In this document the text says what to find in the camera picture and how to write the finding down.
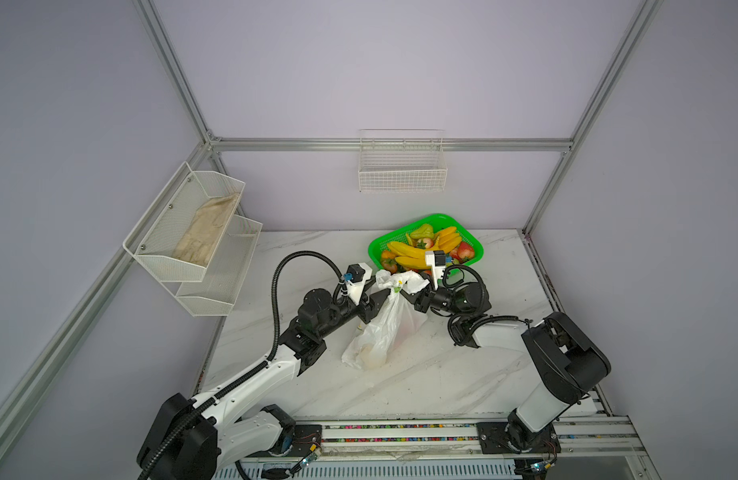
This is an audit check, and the white plastic bag lemon print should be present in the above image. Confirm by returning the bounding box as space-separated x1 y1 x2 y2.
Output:
341 270 430 370

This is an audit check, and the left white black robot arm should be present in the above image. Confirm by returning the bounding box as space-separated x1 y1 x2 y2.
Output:
137 289 390 479

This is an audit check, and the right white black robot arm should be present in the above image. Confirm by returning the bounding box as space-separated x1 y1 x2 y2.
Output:
404 279 612 453

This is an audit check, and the fake red apple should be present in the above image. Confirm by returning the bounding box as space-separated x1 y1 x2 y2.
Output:
455 241 476 264

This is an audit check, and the fake orange persimmon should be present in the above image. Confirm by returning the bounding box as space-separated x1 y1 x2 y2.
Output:
380 250 398 274

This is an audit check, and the fake pink peach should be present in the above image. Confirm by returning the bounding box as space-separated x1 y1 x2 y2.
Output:
416 237 435 249

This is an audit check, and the fake yellow banana bunch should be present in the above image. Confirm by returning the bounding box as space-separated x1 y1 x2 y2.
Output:
379 224 463 273

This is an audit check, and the fake green starfruit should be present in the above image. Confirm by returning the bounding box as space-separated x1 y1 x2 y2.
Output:
409 223 435 240

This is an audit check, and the green plastic fruit basket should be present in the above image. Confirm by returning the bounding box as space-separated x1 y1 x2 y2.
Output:
368 214 483 273

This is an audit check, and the lower white mesh shelf bin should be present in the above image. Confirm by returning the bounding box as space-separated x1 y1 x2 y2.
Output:
175 215 263 317

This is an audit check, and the white mesh shelf bin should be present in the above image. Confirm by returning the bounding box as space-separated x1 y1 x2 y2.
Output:
123 163 245 283
175 215 263 317

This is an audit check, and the beige cloth in bin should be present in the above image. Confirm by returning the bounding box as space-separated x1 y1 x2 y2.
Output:
173 193 240 267

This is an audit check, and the upper white mesh shelf bin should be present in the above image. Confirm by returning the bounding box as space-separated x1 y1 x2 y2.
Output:
123 163 245 283

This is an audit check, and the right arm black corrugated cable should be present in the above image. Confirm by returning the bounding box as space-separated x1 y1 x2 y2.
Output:
442 263 532 349

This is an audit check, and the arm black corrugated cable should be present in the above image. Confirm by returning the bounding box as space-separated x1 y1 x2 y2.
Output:
136 250 349 480
442 263 532 349

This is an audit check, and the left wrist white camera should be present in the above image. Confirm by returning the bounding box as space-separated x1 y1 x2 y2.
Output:
342 262 372 306

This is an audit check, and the wrist white camera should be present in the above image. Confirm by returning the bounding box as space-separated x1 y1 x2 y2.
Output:
342 262 372 306
424 250 449 290

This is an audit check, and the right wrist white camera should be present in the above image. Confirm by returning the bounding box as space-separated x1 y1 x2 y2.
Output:
424 250 449 290

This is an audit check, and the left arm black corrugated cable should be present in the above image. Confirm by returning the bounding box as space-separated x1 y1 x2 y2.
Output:
136 250 349 480

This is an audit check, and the white wire wall basket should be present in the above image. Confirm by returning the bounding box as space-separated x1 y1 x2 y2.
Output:
358 129 448 193

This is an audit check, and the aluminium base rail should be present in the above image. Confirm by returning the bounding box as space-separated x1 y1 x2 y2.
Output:
140 413 646 480

